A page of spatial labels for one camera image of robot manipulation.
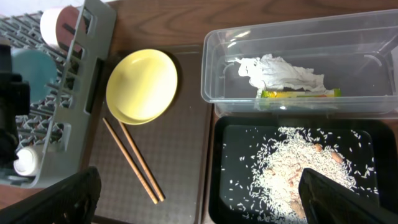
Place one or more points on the rice food waste pile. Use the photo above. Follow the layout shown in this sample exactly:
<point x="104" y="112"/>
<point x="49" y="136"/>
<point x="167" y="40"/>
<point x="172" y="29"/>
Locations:
<point x="261" y="168"/>

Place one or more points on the light blue bowl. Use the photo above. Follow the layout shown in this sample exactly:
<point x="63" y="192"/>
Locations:
<point x="35" y="67"/>

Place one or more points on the crumpled white paper waste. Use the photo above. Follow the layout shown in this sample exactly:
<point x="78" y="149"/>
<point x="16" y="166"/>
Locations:
<point x="269" y="73"/>

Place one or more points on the yellow plate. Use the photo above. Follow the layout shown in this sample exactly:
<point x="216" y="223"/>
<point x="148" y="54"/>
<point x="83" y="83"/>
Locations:
<point x="141" y="86"/>

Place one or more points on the wooden chopstick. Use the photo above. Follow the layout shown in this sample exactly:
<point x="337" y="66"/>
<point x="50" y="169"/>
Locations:
<point x="143" y="163"/>
<point x="131" y="162"/>

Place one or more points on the brown serving tray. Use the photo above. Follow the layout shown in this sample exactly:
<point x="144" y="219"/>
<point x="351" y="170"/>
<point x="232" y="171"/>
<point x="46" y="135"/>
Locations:
<point x="174" y="146"/>

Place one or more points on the yellow green wrapper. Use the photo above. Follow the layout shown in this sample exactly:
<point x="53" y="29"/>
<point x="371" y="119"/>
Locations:
<point x="301" y="94"/>

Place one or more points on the white green cup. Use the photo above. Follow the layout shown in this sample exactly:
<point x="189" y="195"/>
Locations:
<point x="27" y="163"/>

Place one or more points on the grey plastic dishwasher rack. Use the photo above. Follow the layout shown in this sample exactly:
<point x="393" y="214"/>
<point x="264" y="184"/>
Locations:
<point x="60" y="112"/>

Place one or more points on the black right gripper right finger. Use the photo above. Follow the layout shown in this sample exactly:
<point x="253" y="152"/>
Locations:
<point x="326" y="201"/>

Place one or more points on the clear plastic bin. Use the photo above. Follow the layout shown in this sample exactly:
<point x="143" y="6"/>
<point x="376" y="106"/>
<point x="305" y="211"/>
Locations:
<point x="357" y="53"/>

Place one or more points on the pink bowl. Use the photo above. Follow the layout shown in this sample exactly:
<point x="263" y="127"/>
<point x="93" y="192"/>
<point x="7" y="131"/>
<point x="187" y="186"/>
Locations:
<point x="57" y="27"/>

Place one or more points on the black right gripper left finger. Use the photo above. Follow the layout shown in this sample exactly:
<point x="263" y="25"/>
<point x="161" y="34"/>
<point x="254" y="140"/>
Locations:
<point x="72" y="200"/>

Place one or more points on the black tray bin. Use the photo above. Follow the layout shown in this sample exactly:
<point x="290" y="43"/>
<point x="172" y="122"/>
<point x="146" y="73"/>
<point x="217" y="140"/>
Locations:
<point x="383" y="142"/>

